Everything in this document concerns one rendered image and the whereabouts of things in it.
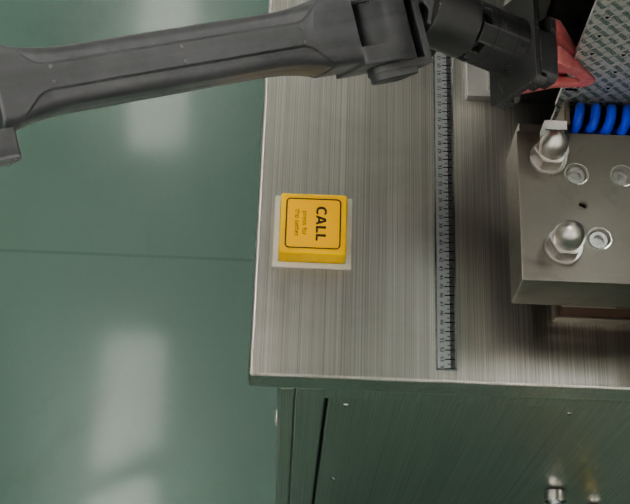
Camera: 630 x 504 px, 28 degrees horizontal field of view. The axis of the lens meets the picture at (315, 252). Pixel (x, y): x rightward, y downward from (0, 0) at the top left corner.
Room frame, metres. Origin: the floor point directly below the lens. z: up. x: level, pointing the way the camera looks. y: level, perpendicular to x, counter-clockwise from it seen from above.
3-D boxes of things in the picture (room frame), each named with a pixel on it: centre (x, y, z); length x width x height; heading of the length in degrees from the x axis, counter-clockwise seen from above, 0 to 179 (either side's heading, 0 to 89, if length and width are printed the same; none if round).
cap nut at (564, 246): (0.50, -0.23, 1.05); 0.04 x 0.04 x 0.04
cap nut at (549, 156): (0.60, -0.22, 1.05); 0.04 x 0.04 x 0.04
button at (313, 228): (0.56, 0.00, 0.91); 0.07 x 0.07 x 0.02; 2
